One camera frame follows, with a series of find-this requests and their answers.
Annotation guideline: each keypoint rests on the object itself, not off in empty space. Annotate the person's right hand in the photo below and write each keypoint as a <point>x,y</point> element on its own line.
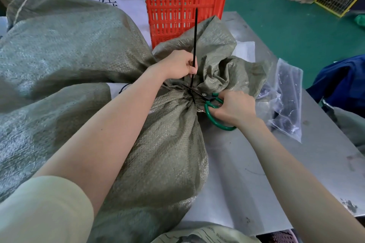
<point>238,107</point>

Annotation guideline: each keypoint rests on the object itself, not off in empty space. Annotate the dark blue cloth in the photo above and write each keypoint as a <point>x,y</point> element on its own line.
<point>342,80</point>

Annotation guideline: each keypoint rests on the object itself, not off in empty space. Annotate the clear bag of black ties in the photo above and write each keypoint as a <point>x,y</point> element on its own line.
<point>288,94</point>

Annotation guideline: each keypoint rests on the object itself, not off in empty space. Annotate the person's cream shirt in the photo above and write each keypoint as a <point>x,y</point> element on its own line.
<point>42,211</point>

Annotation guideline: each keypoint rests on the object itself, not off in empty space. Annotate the person's left forearm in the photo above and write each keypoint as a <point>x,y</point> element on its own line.
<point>99,151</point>

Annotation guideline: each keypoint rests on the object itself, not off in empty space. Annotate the black cable tie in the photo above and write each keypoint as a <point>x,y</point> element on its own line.
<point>195,37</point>

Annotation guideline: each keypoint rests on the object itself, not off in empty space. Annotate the grey sack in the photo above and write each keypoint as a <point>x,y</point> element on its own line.
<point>350,126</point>

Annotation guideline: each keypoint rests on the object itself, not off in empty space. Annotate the white handwritten paper label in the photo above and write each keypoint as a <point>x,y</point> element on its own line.
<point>114,89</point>

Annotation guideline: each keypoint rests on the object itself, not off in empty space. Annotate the grey-green woven sack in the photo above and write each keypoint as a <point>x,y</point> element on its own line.
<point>57,52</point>

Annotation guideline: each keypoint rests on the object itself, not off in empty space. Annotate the person's right forearm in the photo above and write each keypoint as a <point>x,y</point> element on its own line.
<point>299,188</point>

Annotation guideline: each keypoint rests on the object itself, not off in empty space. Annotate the clear and white plastic bag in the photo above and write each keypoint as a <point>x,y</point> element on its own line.
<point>245,52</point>

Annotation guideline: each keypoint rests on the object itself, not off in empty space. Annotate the person's left hand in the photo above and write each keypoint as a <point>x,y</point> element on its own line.
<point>176,64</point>

